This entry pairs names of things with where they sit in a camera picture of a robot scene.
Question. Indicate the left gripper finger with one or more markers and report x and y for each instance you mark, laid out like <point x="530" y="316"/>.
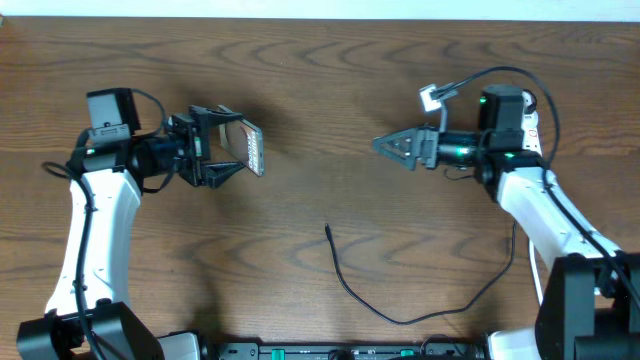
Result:
<point x="216" y="174"/>
<point x="206" y="118"/>

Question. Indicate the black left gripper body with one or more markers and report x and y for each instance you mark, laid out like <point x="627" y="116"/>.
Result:
<point x="190" y="146"/>

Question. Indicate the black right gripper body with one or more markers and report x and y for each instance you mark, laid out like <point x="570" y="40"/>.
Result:
<point x="430" y="158"/>

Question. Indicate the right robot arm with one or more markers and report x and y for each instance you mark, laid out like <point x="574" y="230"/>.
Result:
<point x="587" y="310"/>

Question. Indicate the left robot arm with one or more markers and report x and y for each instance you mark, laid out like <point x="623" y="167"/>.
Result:
<point x="106" y="171"/>

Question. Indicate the white power strip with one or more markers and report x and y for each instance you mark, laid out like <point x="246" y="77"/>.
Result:
<point x="529" y="123"/>

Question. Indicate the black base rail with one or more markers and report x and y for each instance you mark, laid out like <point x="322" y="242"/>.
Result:
<point x="438" y="349"/>

